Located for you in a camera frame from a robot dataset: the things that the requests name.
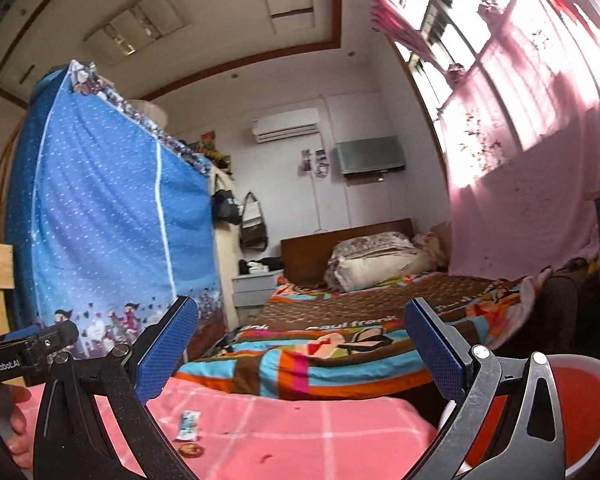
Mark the white red bowl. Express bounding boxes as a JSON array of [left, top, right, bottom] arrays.
[[437, 352, 600, 480]]

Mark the wall television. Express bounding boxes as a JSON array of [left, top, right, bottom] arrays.
[[335, 136, 407, 176]]

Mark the white green packet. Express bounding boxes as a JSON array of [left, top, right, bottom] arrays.
[[177, 410, 202, 442]]

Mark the beige cabinet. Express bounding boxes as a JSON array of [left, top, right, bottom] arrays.
[[210, 167, 244, 334]]

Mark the black cloth bundle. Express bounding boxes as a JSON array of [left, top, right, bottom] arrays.
[[237, 256, 286, 275]]

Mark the pale round box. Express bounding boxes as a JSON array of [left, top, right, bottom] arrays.
[[130, 99, 169, 134]]

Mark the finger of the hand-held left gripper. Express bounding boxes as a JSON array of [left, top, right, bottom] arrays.
[[5, 326, 43, 342], [27, 321, 79, 357]]

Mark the brown wooden headboard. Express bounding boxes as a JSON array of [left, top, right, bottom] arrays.
[[280, 218, 414, 289]]

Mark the floral folded quilt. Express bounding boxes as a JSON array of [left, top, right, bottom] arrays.
[[332, 231, 417, 262]]

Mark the white pillow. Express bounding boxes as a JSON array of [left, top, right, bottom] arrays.
[[327, 249, 437, 293]]

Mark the brown white tote bag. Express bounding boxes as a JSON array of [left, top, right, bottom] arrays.
[[239, 191, 270, 252]]

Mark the pink curtain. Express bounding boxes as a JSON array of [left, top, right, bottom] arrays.
[[372, 0, 600, 282]]

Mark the dark brown sofa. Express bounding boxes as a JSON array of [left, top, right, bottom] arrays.
[[540, 257, 600, 347]]

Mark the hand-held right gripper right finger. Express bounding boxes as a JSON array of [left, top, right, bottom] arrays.
[[403, 296, 567, 480]]

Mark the white nightstand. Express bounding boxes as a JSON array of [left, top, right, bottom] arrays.
[[231, 270, 286, 322]]

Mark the colourful striped blanket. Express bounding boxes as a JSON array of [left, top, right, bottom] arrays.
[[175, 270, 551, 402]]

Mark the white air conditioner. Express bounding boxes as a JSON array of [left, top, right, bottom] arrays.
[[251, 108, 322, 144]]

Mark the blue fabric wardrobe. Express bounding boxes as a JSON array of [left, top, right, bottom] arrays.
[[4, 60, 228, 362]]

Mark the window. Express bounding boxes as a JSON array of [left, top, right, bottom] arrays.
[[380, 0, 531, 122]]

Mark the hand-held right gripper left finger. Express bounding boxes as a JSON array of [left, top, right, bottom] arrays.
[[31, 295, 200, 480]]

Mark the person's left hand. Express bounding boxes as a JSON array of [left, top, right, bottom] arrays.
[[7, 387, 35, 468]]

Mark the ceiling light panel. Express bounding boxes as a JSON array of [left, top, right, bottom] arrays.
[[82, 0, 189, 66]]

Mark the pink checked cloth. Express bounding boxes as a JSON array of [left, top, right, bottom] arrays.
[[10, 377, 443, 480]]

